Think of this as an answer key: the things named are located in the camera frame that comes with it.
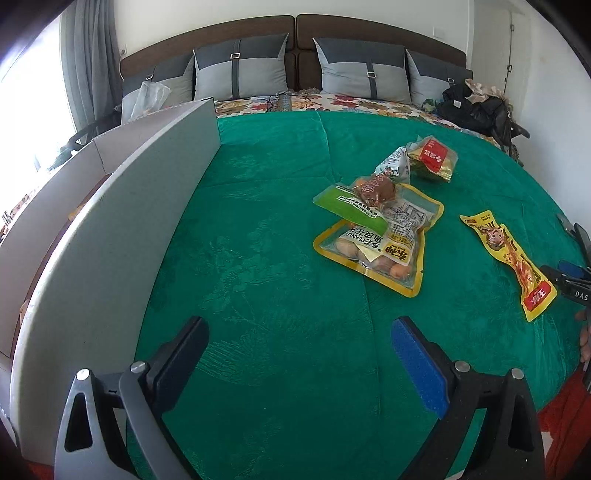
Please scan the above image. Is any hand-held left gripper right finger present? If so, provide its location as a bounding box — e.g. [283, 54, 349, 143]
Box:
[390, 316, 548, 480]

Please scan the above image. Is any black chair armrest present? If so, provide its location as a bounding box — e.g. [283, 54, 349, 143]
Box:
[58, 113, 123, 155]

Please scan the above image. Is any green blanket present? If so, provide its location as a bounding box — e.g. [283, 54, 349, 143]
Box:
[124, 111, 591, 480]

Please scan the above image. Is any long yellow snack strip packet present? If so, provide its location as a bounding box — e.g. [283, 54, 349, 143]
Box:
[459, 210, 558, 322]

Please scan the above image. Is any small white snack packet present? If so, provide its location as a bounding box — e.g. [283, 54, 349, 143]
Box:
[373, 145, 413, 185]

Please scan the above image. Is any beige cloth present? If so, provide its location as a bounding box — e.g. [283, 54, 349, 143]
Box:
[464, 78, 504, 104]

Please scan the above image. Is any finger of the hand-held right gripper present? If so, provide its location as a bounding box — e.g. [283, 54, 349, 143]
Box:
[540, 261, 591, 286]
[571, 222, 591, 260]

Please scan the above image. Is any grey curtain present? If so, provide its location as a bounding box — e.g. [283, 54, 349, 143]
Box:
[60, 0, 122, 139]

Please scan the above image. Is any white plastic bag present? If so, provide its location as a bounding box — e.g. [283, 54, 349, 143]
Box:
[131, 80, 171, 120]

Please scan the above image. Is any brown padded headboard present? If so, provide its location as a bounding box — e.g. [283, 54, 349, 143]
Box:
[119, 14, 474, 93]

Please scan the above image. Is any orange red cloth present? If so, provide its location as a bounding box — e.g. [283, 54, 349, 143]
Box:
[538, 378, 591, 480]

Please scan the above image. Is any black bag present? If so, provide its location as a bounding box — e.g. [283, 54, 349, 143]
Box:
[435, 83, 513, 139]

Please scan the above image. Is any white cardboard box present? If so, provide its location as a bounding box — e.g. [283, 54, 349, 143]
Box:
[0, 97, 221, 467]

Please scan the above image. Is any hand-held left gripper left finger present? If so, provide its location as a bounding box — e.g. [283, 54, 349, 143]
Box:
[54, 316, 210, 480]

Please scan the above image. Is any red and gold snack packet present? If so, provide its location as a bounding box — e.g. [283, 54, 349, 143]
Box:
[405, 135, 459, 184]

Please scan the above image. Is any grey two-tone pillow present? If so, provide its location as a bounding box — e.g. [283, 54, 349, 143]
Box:
[313, 37, 413, 103]
[121, 55, 197, 123]
[193, 33, 291, 101]
[406, 50, 474, 107]

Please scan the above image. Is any yellow-edged clear peanut packet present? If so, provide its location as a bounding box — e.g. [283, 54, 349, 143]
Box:
[313, 185, 445, 298]

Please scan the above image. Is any bright window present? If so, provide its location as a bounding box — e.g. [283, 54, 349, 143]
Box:
[0, 28, 75, 222]

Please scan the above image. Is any green-label clear snack packet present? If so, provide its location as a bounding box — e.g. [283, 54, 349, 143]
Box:
[313, 174, 399, 232]

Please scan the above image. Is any white door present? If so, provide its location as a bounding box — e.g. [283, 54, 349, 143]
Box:
[503, 9, 532, 107]

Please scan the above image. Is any floral bedsheet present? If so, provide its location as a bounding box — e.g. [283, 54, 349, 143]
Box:
[215, 90, 504, 148]

